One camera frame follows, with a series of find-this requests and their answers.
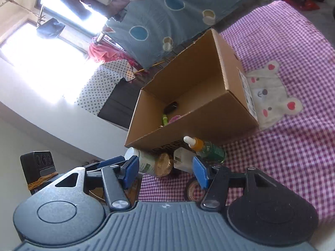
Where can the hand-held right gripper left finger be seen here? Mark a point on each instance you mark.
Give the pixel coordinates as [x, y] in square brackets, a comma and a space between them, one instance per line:
[132, 172]

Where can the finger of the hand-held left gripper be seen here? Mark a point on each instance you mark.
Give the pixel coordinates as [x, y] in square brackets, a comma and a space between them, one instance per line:
[111, 162]

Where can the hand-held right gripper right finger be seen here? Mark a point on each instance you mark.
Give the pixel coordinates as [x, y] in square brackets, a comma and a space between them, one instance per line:
[200, 172]

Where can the white charger plug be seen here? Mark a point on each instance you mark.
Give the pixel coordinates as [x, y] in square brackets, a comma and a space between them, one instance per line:
[183, 159]

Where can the green dropper bottle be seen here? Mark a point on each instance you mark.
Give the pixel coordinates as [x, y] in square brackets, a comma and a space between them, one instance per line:
[209, 150]

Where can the black jar with gold lid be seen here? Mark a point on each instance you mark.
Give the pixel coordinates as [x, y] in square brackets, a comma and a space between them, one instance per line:
[163, 164]

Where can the brown cardboard box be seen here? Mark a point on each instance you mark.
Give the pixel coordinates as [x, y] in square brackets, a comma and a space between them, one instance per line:
[209, 115]

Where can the pink plastic lid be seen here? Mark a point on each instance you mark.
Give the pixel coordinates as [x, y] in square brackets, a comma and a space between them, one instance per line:
[174, 119]

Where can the green lip balm tube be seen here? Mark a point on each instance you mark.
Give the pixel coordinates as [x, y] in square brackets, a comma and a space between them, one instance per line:
[165, 120]

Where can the black car key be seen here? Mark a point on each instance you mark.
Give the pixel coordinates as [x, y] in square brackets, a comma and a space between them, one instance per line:
[171, 106]

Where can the white bottle with green label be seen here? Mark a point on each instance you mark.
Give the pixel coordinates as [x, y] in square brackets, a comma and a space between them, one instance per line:
[146, 162]

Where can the black tape roll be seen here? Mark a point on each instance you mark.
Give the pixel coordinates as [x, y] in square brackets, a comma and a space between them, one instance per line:
[193, 190]

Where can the white star-print cloth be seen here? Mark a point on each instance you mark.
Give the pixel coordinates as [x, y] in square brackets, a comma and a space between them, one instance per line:
[104, 83]

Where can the pink checked bed sheet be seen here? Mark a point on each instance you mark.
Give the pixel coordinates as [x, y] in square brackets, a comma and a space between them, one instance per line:
[301, 149]

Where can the pink hanging clothes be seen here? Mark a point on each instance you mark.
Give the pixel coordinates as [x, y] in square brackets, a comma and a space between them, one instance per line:
[104, 52]

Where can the dark blue hanging cloth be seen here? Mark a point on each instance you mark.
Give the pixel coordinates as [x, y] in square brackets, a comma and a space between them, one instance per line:
[49, 28]

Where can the blue blanket with circles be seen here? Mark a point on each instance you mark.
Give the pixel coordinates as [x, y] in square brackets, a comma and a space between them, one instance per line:
[162, 23]

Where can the metal clothes rod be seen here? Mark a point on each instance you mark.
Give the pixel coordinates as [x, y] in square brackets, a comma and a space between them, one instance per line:
[23, 7]

